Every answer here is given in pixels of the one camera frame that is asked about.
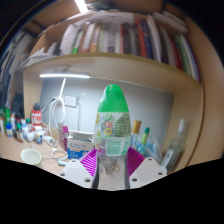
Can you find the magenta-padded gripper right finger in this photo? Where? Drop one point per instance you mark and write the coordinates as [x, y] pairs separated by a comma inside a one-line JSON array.
[[147, 170]]

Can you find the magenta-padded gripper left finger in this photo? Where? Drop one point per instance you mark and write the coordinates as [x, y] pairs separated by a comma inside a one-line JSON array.
[[76, 170]]

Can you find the clear bottle with green cap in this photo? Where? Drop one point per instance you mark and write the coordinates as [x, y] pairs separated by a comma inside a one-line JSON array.
[[112, 133]]

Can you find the light blue tube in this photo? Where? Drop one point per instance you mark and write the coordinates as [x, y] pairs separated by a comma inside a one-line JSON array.
[[63, 162]]

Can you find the blue plastic bag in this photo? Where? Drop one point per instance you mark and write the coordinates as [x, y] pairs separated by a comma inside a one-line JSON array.
[[156, 148]]

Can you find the tall clear glass bottle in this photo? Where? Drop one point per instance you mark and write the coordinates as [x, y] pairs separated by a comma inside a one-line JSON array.
[[175, 148]]

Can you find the magenta packet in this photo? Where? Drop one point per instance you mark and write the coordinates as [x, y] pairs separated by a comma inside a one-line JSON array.
[[63, 137]]

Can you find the glass bottle with yellow cap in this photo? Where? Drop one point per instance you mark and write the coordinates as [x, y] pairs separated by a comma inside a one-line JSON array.
[[135, 135]]

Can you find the white bottle with red label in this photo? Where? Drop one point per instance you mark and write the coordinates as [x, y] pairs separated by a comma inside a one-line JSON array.
[[36, 116]]

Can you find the small dark bottle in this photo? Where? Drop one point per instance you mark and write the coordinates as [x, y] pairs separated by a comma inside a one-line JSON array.
[[19, 133]]

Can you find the small blue-capped bottle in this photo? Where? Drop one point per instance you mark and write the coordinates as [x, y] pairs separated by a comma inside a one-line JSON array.
[[9, 130]]

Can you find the green plastic bottle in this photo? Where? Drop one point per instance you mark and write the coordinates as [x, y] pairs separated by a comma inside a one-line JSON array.
[[6, 116]]

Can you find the under-shelf light bar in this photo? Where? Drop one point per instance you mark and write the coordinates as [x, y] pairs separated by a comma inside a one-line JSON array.
[[65, 76]]

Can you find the wooden shelf unit with books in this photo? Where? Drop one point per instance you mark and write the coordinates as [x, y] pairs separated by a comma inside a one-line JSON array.
[[110, 66]]

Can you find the ceiling light bar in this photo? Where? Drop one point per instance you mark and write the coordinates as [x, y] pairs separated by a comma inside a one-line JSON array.
[[81, 6]]

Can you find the white wall socket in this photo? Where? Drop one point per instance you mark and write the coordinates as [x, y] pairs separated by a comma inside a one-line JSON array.
[[71, 101]]

